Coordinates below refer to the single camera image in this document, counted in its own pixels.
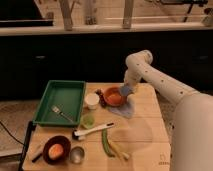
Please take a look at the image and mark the dark brown bowl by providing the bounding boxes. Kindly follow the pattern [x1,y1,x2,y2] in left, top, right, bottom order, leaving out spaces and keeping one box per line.
[43,136,71,165]

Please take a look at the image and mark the red orange bowl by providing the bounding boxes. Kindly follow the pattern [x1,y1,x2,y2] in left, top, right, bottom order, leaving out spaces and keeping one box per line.
[103,87,126,107]

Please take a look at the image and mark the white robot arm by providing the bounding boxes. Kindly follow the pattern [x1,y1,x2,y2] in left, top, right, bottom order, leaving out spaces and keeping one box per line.
[124,50,213,171]

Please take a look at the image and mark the blue sponge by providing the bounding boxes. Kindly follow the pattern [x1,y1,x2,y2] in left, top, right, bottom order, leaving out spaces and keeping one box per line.
[119,86,132,97]

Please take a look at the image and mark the orange fruit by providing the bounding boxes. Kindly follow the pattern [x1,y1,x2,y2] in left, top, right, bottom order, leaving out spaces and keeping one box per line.
[48,144,63,160]

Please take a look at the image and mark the small silver metal cup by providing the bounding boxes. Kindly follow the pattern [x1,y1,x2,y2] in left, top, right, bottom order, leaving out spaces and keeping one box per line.
[70,146,85,164]

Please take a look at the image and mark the white black dish brush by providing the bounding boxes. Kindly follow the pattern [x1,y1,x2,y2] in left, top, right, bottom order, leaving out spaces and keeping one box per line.
[72,123,114,140]

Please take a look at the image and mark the green bean pod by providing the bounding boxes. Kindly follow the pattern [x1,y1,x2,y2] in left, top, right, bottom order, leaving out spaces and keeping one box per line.
[101,129,115,157]

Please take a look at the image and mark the white paper cup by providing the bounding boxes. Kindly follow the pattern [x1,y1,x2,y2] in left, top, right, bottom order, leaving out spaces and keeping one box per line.
[85,93,99,110]

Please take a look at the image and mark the green plastic tray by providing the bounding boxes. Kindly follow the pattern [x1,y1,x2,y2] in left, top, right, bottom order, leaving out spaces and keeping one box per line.
[33,80,86,127]

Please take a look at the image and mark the black table clamp bar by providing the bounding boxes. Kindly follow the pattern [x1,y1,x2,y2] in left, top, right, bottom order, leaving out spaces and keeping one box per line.
[18,121,36,171]

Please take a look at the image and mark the light blue cloth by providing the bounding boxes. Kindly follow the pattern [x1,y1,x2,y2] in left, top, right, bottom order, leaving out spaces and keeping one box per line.
[108,98,135,119]

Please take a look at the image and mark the black marker pen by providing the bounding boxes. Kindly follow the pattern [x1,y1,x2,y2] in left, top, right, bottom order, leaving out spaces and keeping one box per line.
[31,152,42,163]

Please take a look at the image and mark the dark red grapes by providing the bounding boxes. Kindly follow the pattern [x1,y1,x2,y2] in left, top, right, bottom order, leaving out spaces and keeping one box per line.
[95,89,107,108]

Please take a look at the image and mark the silver fork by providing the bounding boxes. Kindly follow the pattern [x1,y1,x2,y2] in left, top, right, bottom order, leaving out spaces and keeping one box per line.
[51,106,74,123]

